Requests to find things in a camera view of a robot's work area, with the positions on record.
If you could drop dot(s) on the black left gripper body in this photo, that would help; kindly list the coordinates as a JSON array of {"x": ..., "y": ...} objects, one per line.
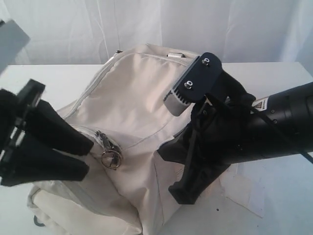
[{"x": 14, "y": 109}]

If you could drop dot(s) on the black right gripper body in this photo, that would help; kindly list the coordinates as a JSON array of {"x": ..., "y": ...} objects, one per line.
[{"x": 217, "y": 122}]

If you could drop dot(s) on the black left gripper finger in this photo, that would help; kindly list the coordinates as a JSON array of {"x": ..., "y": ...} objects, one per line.
[
  {"x": 45, "y": 124},
  {"x": 32, "y": 161}
]

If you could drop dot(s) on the key ring zipper pull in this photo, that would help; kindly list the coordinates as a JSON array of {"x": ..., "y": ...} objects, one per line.
[{"x": 111, "y": 157}]

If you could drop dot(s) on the cream canvas duffel bag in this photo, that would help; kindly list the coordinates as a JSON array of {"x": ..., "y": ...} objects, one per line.
[{"x": 125, "y": 101}]

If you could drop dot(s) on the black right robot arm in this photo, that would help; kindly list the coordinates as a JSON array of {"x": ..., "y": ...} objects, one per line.
[{"x": 283, "y": 128}]

